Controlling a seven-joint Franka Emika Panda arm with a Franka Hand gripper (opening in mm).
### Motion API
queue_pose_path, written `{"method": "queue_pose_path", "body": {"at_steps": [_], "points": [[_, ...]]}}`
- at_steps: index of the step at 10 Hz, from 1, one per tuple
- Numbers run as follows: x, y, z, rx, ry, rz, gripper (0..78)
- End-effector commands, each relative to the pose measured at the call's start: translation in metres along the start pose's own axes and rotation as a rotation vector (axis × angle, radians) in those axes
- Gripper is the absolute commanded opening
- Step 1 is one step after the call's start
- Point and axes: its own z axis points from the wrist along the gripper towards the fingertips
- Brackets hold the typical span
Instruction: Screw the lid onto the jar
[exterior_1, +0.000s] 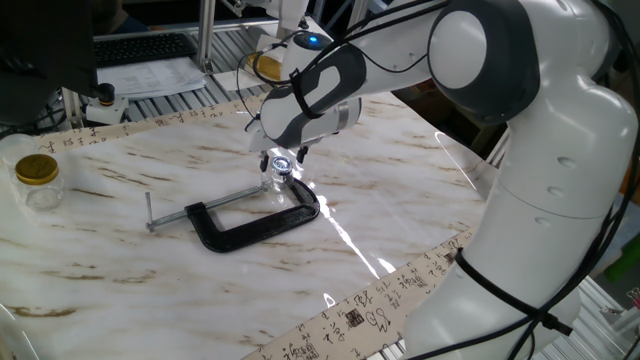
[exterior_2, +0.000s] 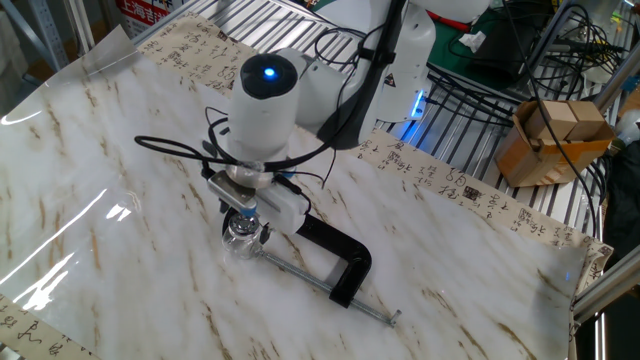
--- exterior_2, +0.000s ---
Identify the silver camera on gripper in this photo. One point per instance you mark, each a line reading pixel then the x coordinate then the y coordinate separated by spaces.
pixel 231 192

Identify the beige calligraphy print paper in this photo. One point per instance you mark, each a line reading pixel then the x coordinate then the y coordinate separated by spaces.
pixel 450 180

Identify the marble pattern plastic sheet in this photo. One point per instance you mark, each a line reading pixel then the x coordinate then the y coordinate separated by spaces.
pixel 450 310

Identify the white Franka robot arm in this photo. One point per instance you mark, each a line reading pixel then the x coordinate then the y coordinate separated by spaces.
pixel 262 120

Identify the silver metal jar lid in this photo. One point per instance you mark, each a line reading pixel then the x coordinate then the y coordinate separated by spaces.
pixel 244 224

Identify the black C-clamp with steel screw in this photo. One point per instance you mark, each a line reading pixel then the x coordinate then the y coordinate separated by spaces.
pixel 352 260

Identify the small brown cardboard box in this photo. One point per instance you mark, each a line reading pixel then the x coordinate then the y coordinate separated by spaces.
pixel 562 115
pixel 590 117

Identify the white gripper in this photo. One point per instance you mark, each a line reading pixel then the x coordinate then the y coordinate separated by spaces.
pixel 285 210

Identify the small clear glass jar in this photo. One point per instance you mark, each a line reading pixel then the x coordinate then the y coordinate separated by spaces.
pixel 241 245

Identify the aluminium frame profile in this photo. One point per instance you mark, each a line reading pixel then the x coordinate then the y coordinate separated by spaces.
pixel 617 80
pixel 605 290

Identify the grey steel shelf upright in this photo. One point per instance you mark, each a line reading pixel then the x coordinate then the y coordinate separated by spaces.
pixel 47 35

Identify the white crumpled paper scrap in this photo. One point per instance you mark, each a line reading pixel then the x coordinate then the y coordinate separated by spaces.
pixel 472 41

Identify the green mat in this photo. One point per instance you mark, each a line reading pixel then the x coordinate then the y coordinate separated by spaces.
pixel 445 60

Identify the red and white sign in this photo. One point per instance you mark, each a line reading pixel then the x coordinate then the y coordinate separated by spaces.
pixel 140 12

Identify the open brown cardboard box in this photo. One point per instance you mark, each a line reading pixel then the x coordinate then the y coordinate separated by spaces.
pixel 520 160

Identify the black device on green mat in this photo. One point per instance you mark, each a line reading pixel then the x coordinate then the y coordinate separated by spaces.
pixel 500 55

